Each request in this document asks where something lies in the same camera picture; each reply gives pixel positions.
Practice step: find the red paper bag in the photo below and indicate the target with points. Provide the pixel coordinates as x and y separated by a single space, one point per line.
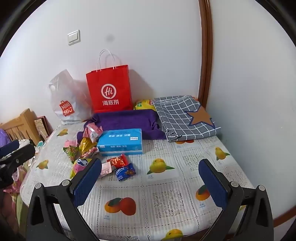
108 92

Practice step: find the blue tissue box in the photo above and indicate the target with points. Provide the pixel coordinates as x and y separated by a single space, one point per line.
120 143

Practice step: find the pink cloth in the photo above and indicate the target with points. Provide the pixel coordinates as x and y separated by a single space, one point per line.
13 185

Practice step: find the white red lychee snack packet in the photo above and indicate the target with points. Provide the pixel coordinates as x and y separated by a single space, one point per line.
91 151

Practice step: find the blue snack packet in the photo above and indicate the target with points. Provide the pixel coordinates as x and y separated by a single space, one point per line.
124 172

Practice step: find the purple towel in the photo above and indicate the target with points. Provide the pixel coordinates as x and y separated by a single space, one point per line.
124 120

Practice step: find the green snack packet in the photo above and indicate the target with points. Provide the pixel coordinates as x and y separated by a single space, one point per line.
71 153

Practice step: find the grey checked cloth with star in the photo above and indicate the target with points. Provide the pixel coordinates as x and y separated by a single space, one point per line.
178 120

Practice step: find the teal small box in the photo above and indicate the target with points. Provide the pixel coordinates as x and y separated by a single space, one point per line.
39 144

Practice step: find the yellow fries snack packet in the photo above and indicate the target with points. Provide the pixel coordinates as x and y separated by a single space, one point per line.
86 143

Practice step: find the white plastic bag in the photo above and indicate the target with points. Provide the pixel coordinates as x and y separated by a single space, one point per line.
67 99

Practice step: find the brown wooden door frame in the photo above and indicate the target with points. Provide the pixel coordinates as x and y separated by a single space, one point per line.
205 46

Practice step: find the purple cloth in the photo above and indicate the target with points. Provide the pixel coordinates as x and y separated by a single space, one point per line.
2 135

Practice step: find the white light switch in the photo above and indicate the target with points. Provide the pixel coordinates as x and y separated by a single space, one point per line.
74 37

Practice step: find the white dotted cloth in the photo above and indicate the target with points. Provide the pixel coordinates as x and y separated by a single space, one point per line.
23 142

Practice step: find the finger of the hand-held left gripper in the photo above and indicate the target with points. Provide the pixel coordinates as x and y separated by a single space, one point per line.
9 147
22 153

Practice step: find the small pink white snack packet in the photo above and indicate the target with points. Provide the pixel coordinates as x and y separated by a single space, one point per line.
106 169

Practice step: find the large yellow snack bag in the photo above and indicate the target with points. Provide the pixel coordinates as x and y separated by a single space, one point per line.
143 104

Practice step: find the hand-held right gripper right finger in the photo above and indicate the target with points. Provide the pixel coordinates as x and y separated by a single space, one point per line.
212 183

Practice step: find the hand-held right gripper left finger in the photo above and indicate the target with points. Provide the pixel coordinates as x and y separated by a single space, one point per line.
86 178

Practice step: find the patterned cardboard box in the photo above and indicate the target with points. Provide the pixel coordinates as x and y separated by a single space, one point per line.
41 127

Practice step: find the large pink snack packet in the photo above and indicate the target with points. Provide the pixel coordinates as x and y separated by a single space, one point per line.
82 162

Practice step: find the red striped snack packet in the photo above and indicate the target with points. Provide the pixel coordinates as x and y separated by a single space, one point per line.
92 132

